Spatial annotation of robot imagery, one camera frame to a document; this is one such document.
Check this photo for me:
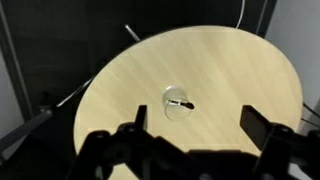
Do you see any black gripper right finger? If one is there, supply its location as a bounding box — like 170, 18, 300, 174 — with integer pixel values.
240, 104, 320, 180

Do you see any black metal bar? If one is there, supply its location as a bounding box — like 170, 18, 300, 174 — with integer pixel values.
0, 107, 55, 152

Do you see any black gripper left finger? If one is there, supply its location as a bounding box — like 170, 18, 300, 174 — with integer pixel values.
66, 104, 176, 180

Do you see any chrome table pedestal base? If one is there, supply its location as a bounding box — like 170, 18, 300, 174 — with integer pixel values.
124, 24, 141, 43

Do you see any black thin cable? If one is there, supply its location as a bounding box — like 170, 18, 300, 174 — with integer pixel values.
301, 102, 320, 128

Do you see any white hanging cable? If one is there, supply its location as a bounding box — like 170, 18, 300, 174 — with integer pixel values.
235, 0, 247, 30

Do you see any black marker pen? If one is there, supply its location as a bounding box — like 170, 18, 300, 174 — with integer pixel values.
168, 99, 196, 110

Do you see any clear plastic cup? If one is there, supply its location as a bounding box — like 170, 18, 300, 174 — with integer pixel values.
162, 85, 194, 121

